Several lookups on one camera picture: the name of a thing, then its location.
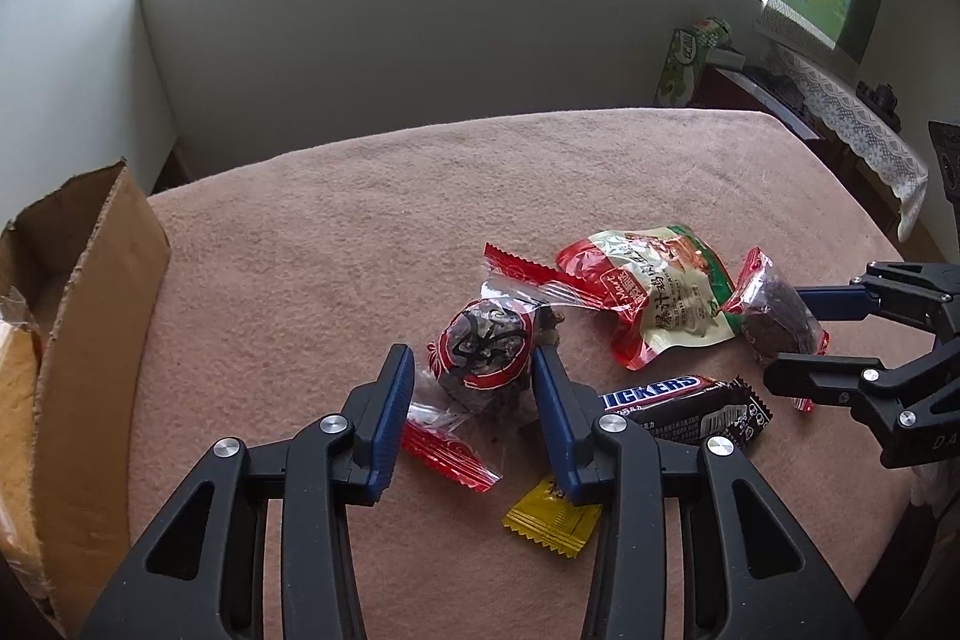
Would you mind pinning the small white box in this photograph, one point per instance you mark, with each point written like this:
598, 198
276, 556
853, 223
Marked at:
727, 58

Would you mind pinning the clear packet of dark snack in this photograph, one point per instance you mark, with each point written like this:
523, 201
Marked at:
780, 317

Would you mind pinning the white cabinet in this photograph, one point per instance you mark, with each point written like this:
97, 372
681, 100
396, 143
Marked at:
67, 48

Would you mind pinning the cardboard box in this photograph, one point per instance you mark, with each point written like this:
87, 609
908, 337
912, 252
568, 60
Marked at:
97, 325

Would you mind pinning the brown chocolate bar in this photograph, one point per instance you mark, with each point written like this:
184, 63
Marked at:
675, 411

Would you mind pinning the red and green snack pouch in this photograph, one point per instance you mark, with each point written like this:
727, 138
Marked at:
660, 295

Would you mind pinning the white lace tablecloth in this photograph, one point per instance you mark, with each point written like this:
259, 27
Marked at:
862, 130

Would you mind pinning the red-wrapped dark snack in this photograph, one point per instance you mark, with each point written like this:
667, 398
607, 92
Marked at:
484, 347

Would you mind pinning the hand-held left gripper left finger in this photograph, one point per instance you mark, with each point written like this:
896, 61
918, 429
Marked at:
390, 419

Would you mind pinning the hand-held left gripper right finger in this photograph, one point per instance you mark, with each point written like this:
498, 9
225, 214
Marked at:
559, 437

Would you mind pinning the dark wooden side table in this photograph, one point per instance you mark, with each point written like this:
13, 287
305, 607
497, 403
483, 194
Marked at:
862, 183

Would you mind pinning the green tissue box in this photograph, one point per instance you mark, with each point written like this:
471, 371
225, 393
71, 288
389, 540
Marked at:
686, 63

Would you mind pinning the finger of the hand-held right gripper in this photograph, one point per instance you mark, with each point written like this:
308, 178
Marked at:
817, 377
832, 301

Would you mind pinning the dark cloth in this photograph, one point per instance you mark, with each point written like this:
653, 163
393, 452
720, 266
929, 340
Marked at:
780, 85

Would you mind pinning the yellow candy packet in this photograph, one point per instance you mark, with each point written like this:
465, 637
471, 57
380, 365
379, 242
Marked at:
555, 520

